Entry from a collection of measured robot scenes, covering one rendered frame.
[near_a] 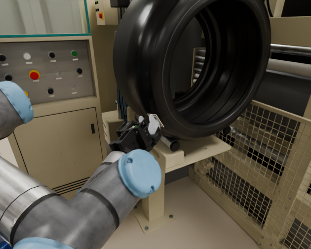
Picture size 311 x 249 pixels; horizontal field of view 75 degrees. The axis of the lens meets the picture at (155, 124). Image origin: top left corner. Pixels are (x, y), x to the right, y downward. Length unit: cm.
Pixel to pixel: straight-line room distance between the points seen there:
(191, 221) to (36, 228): 149
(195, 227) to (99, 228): 143
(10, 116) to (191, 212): 147
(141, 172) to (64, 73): 110
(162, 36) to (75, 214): 47
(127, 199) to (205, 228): 140
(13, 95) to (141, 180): 39
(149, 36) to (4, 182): 46
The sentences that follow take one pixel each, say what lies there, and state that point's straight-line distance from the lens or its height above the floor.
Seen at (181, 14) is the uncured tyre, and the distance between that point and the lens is 62.
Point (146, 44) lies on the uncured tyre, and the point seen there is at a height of 128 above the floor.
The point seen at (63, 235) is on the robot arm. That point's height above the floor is 112.
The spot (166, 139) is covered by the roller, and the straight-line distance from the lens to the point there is 81.
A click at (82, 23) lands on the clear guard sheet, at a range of 132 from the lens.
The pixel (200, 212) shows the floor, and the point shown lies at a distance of 177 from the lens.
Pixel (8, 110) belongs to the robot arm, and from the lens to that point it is 57.
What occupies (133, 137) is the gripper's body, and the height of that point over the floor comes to 108.
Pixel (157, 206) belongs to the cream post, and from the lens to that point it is 159.
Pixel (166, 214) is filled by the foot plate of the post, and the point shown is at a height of 1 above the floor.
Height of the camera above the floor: 133
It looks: 27 degrees down
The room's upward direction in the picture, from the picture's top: straight up
